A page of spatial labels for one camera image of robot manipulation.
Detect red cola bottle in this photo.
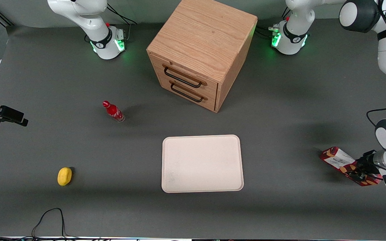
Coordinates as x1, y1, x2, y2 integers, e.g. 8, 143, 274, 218
102, 100, 126, 123

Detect beige rectangular tray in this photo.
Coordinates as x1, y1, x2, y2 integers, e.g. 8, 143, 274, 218
162, 135, 244, 193

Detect black metal drawer handle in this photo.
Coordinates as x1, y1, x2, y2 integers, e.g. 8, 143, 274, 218
171, 82, 204, 103
164, 66, 203, 89

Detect red cookie box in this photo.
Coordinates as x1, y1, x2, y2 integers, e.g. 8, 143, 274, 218
320, 146, 383, 187

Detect black right base cables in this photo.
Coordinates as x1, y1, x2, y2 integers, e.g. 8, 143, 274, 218
107, 3, 138, 42

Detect black looped cable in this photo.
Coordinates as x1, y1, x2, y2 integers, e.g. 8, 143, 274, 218
31, 208, 70, 239

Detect black base cables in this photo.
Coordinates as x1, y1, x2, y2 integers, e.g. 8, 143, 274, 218
107, 3, 138, 42
256, 7, 292, 38

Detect wooden drawer cabinet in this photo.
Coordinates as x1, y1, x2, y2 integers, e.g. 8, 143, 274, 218
146, 0, 258, 113

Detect wooden drawer front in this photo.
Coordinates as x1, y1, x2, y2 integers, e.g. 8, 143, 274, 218
149, 54, 219, 101
158, 74, 218, 112

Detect yellow lemon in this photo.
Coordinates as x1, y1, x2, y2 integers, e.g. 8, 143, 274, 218
57, 167, 73, 186

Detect black cable bundle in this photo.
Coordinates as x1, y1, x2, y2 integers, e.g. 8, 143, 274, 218
0, 230, 101, 241

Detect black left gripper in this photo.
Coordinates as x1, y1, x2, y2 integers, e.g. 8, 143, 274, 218
348, 150, 382, 181

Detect black left base cables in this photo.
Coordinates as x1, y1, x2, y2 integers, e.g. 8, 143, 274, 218
256, 7, 292, 38

